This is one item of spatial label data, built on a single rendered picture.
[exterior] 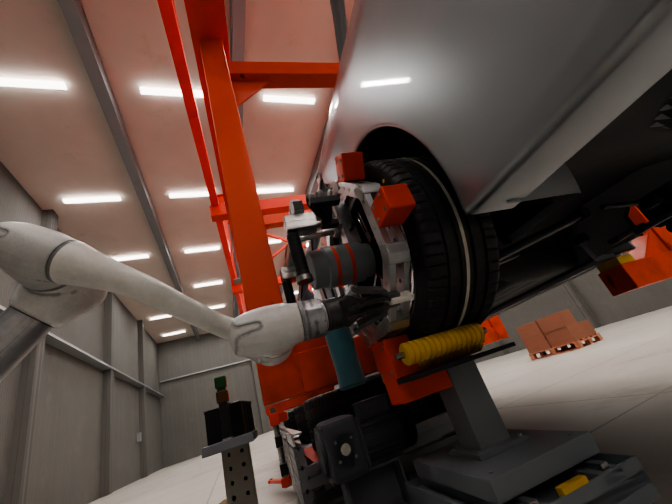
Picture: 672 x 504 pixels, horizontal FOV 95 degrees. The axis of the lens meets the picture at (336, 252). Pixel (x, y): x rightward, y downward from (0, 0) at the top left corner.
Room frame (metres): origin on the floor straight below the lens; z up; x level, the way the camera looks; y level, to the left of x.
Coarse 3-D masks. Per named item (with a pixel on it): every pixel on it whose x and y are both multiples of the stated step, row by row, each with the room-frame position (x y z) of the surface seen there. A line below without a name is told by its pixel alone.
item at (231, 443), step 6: (252, 432) 1.19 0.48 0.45; (234, 438) 1.17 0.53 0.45; (240, 438) 1.17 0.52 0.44; (246, 438) 1.18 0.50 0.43; (252, 438) 1.19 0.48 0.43; (216, 444) 1.15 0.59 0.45; (222, 444) 1.16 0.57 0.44; (228, 444) 1.16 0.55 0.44; (234, 444) 1.17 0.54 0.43; (240, 444) 1.17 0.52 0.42; (204, 450) 1.14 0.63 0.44; (210, 450) 1.14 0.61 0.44; (216, 450) 1.15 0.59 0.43; (222, 450) 1.15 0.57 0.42; (204, 456) 1.14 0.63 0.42
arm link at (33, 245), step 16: (0, 224) 0.48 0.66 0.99; (16, 224) 0.48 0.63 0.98; (32, 224) 0.50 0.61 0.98; (0, 240) 0.47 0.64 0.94; (16, 240) 0.47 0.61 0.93; (32, 240) 0.48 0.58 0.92; (48, 240) 0.50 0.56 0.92; (64, 240) 0.51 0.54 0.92; (0, 256) 0.48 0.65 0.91; (16, 256) 0.48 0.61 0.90; (32, 256) 0.49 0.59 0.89; (48, 256) 0.50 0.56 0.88; (16, 272) 0.51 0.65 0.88; (32, 272) 0.51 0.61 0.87; (32, 288) 0.58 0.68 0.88; (48, 288) 0.59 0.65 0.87
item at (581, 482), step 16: (592, 464) 0.87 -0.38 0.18; (608, 464) 0.87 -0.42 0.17; (624, 464) 0.86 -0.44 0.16; (640, 464) 0.87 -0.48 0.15; (416, 480) 1.23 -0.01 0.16; (560, 480) 0.94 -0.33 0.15; (576, 480) 0.81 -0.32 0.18; (592, 480) 0.82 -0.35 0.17; (608, 480) 0.84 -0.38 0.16; (624, 480) 0.85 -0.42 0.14; (640, 480) 0.86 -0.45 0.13; (416, 496) 1.16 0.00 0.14; (432, 496) 1.04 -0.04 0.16; (448, 496) 1.06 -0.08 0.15; (464, 496) 0.99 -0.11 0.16; (528, 496) 0.91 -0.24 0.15; (544, 496) 0.88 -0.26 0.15; (560, 496) 0.81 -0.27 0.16; (576, 496) 0.81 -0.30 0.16; (592, 496) 0.82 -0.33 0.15; (608, 496) 0.83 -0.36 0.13; (624, 496) 0.84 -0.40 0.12; (640, 496) 0.85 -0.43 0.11; (656, 496) 0.87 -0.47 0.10
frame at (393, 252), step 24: (336, 192) 0.89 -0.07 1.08; (360, 192) 0.74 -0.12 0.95; (336, 240) 1.17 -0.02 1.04; (384, 240) 0.73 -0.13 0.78; (384, 264) 0.76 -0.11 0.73; (408, 264) 0.77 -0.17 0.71; (336, 288) 1.22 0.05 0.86; (408, 288) 0.82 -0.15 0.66; (408, 312) 0.86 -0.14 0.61; (360, 336) 1.12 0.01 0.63; (384, 336) 0.94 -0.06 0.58
